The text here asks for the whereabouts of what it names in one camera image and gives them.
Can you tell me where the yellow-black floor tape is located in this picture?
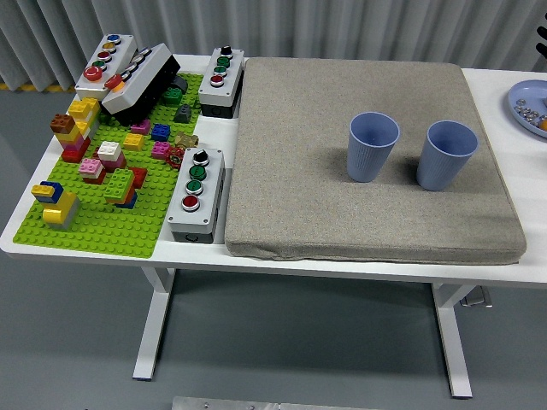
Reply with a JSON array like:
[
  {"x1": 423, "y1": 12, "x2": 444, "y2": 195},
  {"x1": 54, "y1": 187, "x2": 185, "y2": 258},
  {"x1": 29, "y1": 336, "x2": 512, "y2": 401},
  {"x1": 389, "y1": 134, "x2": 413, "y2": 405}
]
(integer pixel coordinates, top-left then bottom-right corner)
[{"x1": 0, "y1": 82, "x2": 77, "y2": 92}]

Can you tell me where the brass valve fitting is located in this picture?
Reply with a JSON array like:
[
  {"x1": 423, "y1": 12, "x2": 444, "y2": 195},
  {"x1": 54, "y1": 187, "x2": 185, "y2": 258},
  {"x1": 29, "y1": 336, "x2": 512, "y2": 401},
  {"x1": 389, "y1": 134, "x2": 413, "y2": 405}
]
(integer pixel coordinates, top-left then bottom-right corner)
[{"x1": 174, "y1": 132, "x2": 200, "y2": 150}]

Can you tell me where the white table leg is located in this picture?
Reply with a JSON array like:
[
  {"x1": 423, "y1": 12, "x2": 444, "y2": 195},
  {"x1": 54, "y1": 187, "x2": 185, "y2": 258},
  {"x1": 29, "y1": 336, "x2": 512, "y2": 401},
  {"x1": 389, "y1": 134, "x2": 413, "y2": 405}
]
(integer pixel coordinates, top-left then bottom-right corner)
[
  {"x1": 132, "y1": 267, "x2": 176, "y2": 382},
  {"x1": 430, "y1": 283, "x2": 473, "y2": 400}
]

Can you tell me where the green-orange-blue brick stack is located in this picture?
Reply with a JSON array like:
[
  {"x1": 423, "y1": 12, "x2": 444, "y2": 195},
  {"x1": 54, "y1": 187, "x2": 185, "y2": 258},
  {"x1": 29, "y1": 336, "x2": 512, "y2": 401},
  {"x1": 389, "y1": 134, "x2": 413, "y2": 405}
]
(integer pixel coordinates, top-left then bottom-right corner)
[{"x1": 103, "y1": 167, "x2": 138, "y2": 210}]

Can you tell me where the grey metal plate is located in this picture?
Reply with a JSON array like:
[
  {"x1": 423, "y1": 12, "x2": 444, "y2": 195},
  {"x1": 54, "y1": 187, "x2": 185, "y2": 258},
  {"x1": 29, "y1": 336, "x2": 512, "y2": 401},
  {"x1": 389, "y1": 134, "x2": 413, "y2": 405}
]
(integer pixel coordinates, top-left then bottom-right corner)
[{"x1": 171, "y1": 395, "x2": 385, "y2": 410}]

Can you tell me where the yellow toy brick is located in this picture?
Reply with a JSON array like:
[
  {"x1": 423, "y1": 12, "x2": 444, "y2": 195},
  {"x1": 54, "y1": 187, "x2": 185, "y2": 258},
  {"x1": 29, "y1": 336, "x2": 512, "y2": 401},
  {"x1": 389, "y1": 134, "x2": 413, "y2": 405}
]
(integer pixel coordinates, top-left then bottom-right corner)
[{"x1": 122, "y1": 132, "x2": 146, "y2": 152}]

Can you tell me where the blue-yellow-grey brick figure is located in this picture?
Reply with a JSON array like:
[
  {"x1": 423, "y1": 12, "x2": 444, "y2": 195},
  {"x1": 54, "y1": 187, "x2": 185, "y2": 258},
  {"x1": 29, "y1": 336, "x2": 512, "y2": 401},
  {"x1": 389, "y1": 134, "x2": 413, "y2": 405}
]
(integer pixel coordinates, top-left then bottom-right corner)
[{"x1": 30, "y1": 180, "x2": 82, "y2": 232}]

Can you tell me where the right white-black robot hand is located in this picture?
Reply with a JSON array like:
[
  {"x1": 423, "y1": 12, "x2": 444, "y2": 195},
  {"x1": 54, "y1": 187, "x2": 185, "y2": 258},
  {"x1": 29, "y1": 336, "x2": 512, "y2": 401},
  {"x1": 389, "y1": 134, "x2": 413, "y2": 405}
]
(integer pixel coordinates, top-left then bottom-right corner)
[{"x1": 534, "y1": 11, "x2": 547, "y2": 59}]

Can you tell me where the brown-yellow-red brick tower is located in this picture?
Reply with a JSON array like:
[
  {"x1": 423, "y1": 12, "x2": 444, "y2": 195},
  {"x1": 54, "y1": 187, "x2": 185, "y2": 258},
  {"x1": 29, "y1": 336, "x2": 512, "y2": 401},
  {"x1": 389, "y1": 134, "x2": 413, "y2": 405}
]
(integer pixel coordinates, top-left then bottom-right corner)
[{"x1": 49, "y1": 113, "x2": 93, "y2": 164}]

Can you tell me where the five-button white control box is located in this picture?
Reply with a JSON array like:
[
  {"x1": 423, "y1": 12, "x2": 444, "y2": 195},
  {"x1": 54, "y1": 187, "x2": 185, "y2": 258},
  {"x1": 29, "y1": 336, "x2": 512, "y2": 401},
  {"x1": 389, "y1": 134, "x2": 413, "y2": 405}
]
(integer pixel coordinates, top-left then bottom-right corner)
[{"x1": 74, "y1": 33, "x2": 138, "y2": 103}]

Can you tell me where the blue ribbed plastic cup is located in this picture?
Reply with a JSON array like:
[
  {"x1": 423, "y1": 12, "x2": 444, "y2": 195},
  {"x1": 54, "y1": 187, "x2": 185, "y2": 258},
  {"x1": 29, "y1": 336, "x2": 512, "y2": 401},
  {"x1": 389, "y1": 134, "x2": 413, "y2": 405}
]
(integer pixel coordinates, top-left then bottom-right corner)
[
  {"x1": 346, "y1": 111, "x2": 401, "y2": 184},
  {"x1": 416, "y1": 120, "x2": 479, "y2": 192}
]

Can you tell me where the grey metal bracket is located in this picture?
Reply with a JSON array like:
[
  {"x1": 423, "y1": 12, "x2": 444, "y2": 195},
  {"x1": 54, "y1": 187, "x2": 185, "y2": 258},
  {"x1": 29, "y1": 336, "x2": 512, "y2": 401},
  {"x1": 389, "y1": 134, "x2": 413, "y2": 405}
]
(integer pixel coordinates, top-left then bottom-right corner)
[{"x1": 459, "y1": 286, "x2": 493, "y2": 308}]

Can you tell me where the white-pink brick stack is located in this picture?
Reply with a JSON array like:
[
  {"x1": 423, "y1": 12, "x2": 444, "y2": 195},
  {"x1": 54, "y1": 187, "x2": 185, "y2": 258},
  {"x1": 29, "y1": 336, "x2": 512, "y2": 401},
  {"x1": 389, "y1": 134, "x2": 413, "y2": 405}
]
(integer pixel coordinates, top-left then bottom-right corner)
[{"x1": 97, "y1": 140, "x2": 127, "y2": 173}]

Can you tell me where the pink-red brick stack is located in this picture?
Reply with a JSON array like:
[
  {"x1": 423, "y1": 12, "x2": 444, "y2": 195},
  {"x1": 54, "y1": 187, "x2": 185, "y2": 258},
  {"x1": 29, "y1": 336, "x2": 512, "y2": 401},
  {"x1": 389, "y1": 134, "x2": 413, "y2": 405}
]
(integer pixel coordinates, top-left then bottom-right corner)
[{"x1": 78, "y1": 157, "x2": 107, "y2": 185}]

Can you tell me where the red toy brick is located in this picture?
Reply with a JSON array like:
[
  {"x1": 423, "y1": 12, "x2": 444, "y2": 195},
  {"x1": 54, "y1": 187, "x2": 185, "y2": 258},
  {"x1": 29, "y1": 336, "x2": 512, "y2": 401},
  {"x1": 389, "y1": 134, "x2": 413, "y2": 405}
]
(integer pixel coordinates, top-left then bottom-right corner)
[{"x1": 127, "y1": 166, "x2": 149, "y2": 190}]

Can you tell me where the grey pleated curtain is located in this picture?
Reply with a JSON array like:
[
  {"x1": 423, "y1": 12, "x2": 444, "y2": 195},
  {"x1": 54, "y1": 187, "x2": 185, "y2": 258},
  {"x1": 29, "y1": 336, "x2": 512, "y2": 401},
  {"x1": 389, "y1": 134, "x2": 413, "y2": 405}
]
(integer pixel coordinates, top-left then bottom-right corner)
[{"x1": 0, "y1": 0, "x2": 547, "y2": 93}]

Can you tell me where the green studded baseplate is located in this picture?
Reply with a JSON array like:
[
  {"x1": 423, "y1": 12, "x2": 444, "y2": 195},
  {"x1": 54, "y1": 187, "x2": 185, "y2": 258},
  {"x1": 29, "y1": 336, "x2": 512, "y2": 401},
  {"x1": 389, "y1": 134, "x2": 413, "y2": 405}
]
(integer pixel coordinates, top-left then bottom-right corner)
[{"x1": 12, "y1": 72, "x2": 205, "y2": 260}]

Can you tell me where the grey-brown fabric mat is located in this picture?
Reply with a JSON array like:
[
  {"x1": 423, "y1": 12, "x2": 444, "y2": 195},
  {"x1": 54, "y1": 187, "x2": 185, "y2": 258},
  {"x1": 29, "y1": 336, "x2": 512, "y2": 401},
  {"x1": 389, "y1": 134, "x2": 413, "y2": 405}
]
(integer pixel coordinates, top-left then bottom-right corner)
[{"x1": 224, "y1": 57, "x2": 527, "y2": 265}]

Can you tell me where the blue plate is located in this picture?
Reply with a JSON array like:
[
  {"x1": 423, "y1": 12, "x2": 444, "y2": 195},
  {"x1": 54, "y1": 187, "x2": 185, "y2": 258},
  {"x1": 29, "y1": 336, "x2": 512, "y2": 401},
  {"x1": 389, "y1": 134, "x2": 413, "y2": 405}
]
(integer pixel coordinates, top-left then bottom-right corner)
[{"x1": 507, "y1": 79, "x2": 547, "y2": 139}]

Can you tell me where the yellow-white brick tower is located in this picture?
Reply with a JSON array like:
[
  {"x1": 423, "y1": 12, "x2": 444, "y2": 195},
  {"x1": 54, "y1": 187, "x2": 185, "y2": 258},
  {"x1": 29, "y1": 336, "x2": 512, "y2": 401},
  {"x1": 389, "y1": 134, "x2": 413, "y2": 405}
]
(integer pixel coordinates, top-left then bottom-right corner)
[{"x1": 67, "y1": 97, "x2": 102, "y2": 132}]

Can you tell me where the green toy brick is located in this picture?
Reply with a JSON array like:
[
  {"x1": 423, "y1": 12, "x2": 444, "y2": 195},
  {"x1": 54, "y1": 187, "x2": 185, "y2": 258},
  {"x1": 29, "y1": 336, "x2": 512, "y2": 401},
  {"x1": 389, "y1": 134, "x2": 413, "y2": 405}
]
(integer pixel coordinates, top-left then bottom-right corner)
[{"x1": 162, "y1": 86, "x2": 185, "y2": 108}]

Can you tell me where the four-button grey control box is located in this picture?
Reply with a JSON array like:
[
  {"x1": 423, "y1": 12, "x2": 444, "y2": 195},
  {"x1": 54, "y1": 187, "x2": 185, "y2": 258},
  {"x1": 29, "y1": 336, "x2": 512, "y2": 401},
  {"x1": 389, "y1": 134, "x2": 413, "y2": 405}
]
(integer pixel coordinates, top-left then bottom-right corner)
[
  {"x1": 166, "y1": 147, "x2": 226, "y2": 245},
  {"x1": 197, "y1": 45, "x2": 247, "y2": 120}
]

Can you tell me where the tilted white-black button box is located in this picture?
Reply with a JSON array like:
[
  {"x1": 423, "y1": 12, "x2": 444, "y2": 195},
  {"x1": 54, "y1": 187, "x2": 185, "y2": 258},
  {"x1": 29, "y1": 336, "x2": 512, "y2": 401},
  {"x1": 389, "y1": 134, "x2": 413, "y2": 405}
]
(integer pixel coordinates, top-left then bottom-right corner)
[{"x1": 101, "y1": 42, "x2": 182, "y2": 127}]

